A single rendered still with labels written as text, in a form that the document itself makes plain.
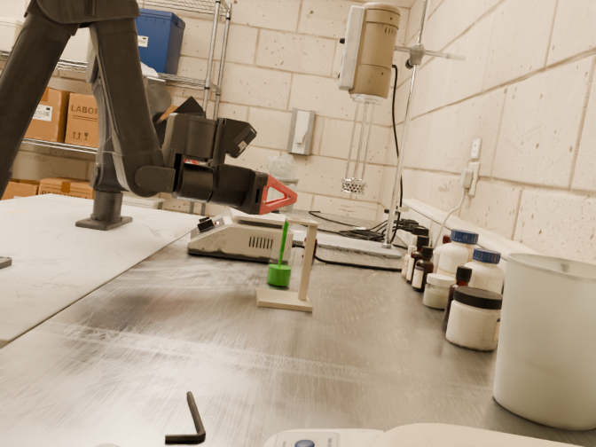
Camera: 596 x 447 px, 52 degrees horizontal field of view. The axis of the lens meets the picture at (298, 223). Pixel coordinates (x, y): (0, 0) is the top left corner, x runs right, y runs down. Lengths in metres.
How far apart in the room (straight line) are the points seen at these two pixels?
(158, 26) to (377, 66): 2.03
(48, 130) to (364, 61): 2.27
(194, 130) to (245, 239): 0.34
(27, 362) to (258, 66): 3.18
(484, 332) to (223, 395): 0.40
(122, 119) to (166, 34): 2.56
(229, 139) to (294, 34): 2.78
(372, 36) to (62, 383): 1.22
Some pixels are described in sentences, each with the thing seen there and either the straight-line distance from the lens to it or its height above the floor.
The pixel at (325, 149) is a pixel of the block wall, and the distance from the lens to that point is 3.63.
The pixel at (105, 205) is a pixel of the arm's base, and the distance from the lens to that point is 1.43.
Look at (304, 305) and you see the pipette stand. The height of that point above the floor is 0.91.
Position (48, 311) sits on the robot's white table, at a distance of 0.77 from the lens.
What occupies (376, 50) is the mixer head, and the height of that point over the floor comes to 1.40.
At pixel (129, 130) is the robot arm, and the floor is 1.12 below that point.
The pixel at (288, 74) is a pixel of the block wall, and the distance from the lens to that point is 3.66.
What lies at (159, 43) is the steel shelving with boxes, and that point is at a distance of 3.45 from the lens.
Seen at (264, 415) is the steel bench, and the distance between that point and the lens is 0.54.
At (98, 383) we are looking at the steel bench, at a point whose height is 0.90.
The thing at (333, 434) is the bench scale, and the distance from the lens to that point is 0.46.
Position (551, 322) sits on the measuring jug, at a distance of 0.63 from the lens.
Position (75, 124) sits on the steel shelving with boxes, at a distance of 3.52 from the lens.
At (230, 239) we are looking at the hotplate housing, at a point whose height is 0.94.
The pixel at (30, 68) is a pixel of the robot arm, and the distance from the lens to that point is 0.88.
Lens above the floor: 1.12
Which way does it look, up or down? 6 degrees down
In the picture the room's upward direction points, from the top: 8 degrees clockwise
